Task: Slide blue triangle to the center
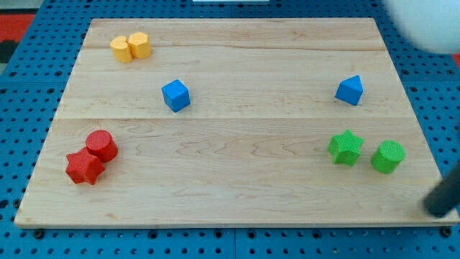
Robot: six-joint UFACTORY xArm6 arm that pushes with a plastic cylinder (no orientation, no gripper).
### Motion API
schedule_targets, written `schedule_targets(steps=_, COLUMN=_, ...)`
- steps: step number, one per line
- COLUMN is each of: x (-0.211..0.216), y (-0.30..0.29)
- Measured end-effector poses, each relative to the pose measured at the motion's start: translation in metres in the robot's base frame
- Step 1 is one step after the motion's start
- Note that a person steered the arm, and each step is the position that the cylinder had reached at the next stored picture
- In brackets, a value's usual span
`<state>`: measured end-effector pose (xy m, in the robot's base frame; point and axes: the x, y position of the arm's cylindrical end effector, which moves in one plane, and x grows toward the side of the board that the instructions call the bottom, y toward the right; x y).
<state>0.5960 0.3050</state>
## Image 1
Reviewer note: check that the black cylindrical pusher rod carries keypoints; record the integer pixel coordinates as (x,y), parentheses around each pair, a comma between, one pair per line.
(444,197)

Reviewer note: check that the blue triangle block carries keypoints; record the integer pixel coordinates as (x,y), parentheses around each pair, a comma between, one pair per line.
(350,90)

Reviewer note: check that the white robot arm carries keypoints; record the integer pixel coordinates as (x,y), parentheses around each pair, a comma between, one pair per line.
(432,26)

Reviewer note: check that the green cylinder block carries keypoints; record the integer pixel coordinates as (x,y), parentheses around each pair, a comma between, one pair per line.
(388,156)

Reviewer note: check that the green star block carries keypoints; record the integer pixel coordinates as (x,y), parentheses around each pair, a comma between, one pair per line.
(345,148)

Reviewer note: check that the wooden board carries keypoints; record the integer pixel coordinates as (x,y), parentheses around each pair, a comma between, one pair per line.
(251,149)

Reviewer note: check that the blue cube block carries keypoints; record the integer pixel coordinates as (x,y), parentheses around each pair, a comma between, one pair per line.
(176,95)

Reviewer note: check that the yellow hexagon block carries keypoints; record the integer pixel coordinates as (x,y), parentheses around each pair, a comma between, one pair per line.
(139,45)

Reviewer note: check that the red cylinder block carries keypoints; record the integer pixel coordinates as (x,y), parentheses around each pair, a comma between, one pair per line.
(101,144)

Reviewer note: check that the yellow heart block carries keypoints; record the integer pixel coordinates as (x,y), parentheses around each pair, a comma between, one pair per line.
(120,49)

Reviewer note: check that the red star block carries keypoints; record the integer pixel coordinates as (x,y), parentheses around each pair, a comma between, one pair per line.
(83,167)

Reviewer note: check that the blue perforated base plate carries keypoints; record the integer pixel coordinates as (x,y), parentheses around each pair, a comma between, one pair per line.
(33,81)

